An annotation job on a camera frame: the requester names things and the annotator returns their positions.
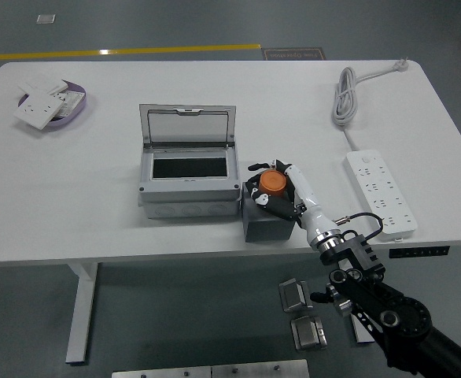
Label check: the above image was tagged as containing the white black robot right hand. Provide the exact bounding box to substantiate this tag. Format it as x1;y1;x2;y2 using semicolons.
242;158;337;243

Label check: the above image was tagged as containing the orange cylinder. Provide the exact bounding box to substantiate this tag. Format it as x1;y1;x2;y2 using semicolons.
259;169;290;197

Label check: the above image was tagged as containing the grey box with clear flap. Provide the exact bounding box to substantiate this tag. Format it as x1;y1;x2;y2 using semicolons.
137;103;242;221

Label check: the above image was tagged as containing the grey cube with round hole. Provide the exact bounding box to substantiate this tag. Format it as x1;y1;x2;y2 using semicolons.
241;183;297;243

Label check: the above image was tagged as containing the white power strip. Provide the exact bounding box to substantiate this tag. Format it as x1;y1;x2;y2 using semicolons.
345;149;419;242

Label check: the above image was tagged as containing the metal clamp block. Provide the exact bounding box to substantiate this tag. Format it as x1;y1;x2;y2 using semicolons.
278;277;314;313
290;314;329;352

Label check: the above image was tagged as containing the black table control panel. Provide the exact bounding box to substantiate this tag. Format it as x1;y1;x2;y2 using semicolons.
389;246;451;259

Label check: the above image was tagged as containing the dark floor sign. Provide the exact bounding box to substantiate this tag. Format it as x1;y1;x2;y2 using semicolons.
262;46;328;61

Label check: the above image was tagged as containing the metal plate with screws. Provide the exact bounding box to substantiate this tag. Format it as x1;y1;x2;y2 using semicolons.
111;365;213;378
210;358;310;378

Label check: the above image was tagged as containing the yellow floor tape line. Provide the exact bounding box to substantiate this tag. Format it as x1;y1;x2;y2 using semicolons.
0;43;262;62

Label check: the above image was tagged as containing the purple oval tray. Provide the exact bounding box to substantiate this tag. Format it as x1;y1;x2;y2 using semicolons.
17;80;89;128

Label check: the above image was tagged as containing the white printed card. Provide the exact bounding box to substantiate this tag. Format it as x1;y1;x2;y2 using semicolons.
55;89;86;119

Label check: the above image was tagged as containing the white power cord with plug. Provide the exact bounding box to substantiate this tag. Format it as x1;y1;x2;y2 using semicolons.
330;58;411;153

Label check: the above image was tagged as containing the white wall socket panel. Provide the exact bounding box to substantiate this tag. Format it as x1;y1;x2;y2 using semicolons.
12;89;67;130

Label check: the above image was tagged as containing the white wall switch panel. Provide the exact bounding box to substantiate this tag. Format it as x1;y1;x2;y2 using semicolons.
17;76;68;95

